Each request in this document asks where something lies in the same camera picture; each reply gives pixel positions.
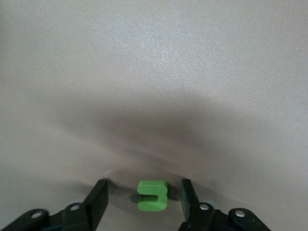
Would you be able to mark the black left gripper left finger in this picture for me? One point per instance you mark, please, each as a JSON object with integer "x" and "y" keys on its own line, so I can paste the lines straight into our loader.
{"x": 96, "y": 202}

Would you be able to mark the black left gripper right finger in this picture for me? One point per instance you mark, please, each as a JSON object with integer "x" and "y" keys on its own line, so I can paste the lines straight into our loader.
{"x": 192, "y": 214}

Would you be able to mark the green letter u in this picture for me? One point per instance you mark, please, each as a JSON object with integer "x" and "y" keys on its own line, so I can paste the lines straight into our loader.
{"x": 151, "y": 187}

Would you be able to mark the brown table mat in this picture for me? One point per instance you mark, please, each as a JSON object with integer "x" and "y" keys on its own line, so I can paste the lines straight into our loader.
{"x": 144, "y": 72}

